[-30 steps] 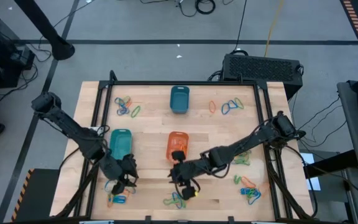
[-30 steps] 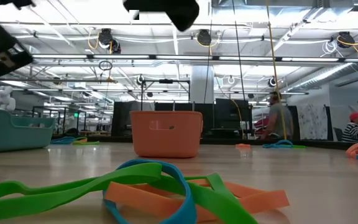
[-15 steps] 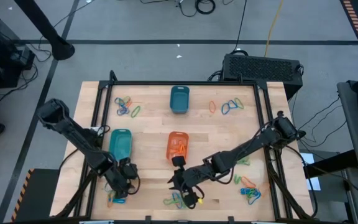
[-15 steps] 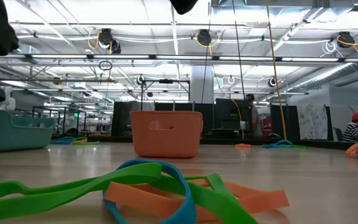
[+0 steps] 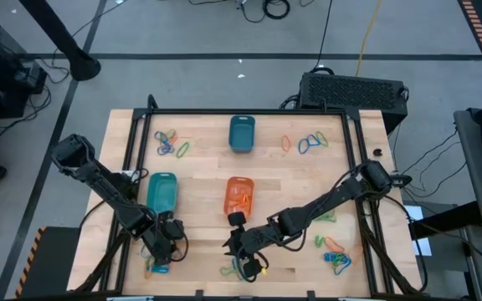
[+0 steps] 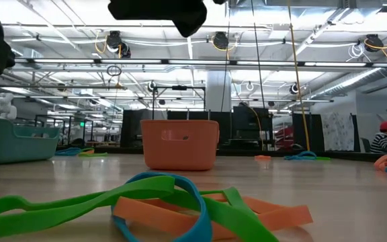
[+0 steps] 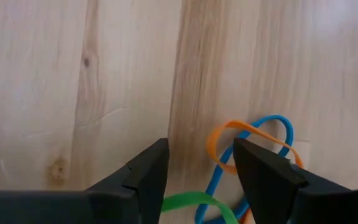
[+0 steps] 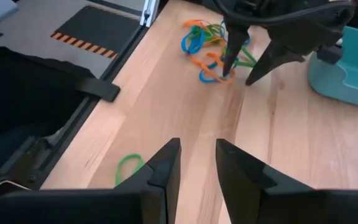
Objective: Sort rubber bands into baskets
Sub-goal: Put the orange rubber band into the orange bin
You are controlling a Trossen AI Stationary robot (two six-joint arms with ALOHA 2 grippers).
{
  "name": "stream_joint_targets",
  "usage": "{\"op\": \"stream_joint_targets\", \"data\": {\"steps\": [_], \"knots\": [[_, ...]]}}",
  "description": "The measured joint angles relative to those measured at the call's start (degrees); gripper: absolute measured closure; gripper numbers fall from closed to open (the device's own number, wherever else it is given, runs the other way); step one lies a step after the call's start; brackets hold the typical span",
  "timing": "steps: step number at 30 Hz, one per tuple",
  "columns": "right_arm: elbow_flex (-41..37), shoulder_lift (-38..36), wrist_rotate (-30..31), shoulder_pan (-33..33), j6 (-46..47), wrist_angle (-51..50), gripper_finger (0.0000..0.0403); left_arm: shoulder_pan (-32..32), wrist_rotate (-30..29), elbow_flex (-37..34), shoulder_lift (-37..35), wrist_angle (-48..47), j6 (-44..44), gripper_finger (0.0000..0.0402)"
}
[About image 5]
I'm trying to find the yellow hanging cable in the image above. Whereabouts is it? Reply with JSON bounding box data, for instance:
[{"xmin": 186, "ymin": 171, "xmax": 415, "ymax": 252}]
[{"xmin": 355, "ymin": 0, "xmax": 383, "ymax": 79}]

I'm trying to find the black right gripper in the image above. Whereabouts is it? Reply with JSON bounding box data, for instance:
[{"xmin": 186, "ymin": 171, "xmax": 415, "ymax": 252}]
[{"xmin": 223, "ymin": 211, "xmax": 275, "ymax": 284}]

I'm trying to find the black hanging cable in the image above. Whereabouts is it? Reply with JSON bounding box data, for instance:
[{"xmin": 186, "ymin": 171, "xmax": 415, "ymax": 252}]
[{"xmin": 310, "ymin": 0, "xmax": 335, "ymax": 74}]

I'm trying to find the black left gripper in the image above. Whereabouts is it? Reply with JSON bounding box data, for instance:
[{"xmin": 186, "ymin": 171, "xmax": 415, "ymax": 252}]
[{"xmin": 140, "ymin": 219, "xmax": 186, "ymax": 269}]

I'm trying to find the black pole stand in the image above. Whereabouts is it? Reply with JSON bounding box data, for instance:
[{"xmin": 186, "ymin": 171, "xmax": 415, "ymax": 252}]
[{"xmin": 18, "ymin": 0, "xmax": 102, "ymax": 83}]

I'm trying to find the black beam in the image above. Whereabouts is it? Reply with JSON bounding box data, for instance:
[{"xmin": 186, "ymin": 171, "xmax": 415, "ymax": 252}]
[{"xmin": 408, "ymin": 200, "xmax": 482, "ymax": 240}]

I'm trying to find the orange plastic basket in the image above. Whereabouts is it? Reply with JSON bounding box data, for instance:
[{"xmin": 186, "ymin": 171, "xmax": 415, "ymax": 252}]
[{"xmin": 223, "ymin": 176, "xmax": 255, "ymax": 219}]

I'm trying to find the black computer case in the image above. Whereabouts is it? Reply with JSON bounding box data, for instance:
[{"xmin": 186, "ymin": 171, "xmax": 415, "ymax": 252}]
[{"xmin": 298, "ymin": 71, "xmax": 410, "ymax": 135}]

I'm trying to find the blue plastic basket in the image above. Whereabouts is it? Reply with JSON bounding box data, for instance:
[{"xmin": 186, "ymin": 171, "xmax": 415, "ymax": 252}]
[{"xmin": 228, "ymin": 115, "xmax": 257, "ymax": 154}]

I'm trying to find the black aluminium table frame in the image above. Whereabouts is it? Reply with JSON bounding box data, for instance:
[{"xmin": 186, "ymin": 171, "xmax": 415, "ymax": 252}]
[{"xmin": 71, "ymin": 94, "xmax": 424, "ymax": 301}]

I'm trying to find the teal green plastic basket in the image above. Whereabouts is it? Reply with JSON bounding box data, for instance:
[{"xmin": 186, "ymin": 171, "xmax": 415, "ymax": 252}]
[{"xmin": 146, "ymin": 171, "xmax": 179, "ymax": 215}]

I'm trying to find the coiled black cable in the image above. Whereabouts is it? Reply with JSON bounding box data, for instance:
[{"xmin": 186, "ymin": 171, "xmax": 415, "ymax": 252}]
[{"xmin": 262, "ymin": 0, "xmax": 291, "ymax": 21}]

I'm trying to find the white paper sheet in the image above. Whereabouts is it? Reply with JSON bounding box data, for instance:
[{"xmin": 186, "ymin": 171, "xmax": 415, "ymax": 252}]
[{"xmin": 403, "ymin": 204, "xmax": 433, "ymax": 258}]

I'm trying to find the grey desk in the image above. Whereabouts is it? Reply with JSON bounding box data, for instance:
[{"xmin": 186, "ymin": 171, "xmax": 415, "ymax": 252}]
[{"xmin": 453, "ymin": 107, "xmax": 482, "ymax": 233}]

